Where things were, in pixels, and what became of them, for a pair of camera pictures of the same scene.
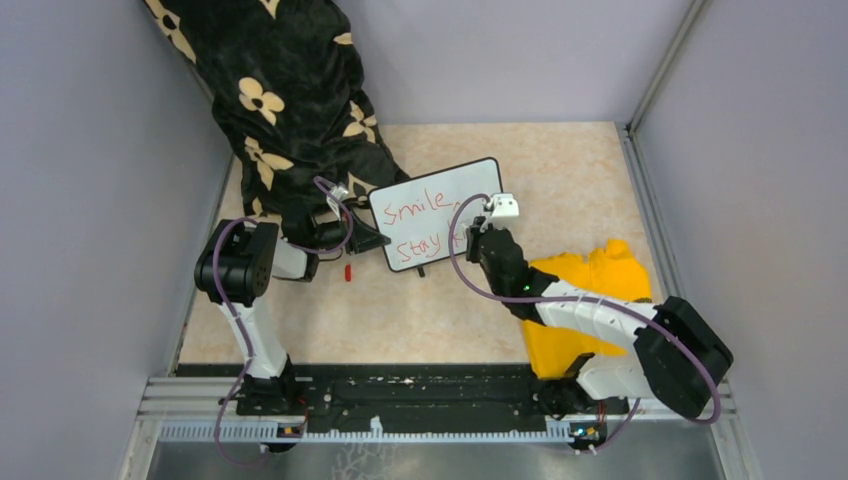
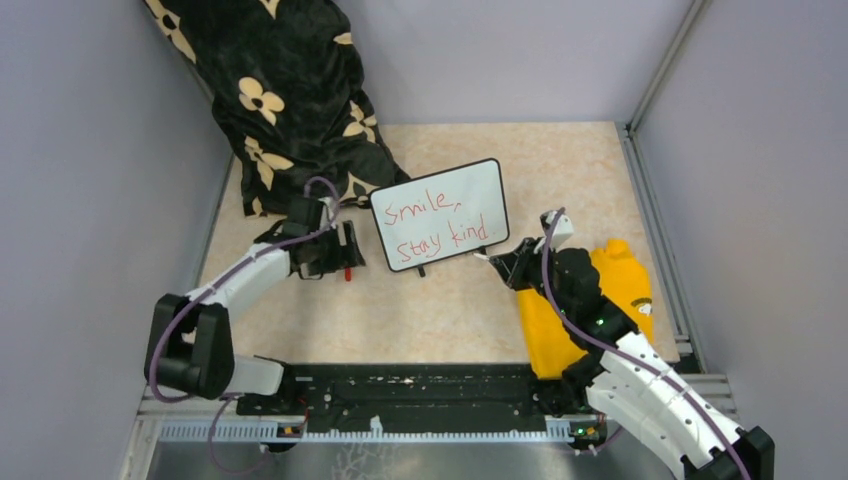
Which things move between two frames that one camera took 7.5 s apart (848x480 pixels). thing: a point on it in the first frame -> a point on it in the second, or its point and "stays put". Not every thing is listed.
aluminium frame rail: x=206 y=409 stays put
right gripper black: x=474 y=233 -> x=512 y=266
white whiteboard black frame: x=416 y=215 stays put
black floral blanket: x=289 y=94 stays put
